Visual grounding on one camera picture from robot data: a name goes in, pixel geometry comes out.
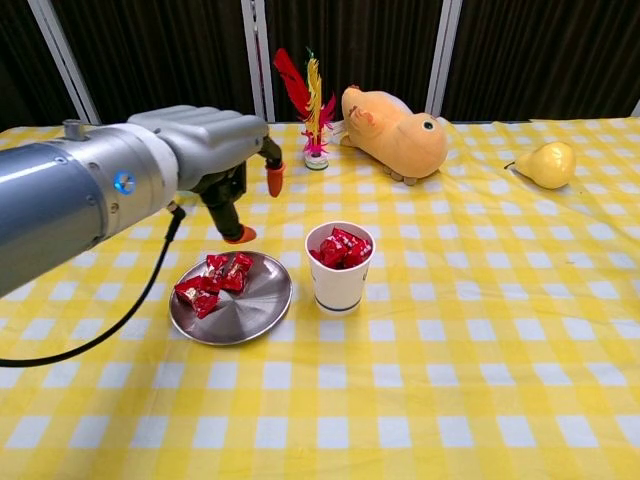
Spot white paper cup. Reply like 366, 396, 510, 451
304, 220, 376, 317

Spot round steel plate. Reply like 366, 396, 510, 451
168, 249, 295, 346

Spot colourful feather shuttlecock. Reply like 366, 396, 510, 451
272, 47, 337, 172

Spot orange plush animal toy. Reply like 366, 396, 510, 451
340, 85, 449, 187

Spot black curtain panel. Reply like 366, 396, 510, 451
0, 0, 84, 131
262, 0, 444, 124
49, 0, 259, 125
442, 0, 640, 122

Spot yellow white checkered tablecloth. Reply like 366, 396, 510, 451
0, 117, 640, 480

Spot yellow pear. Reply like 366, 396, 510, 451
503, 141, 577, 190

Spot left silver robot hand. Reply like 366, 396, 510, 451
127, 104, 287, 245

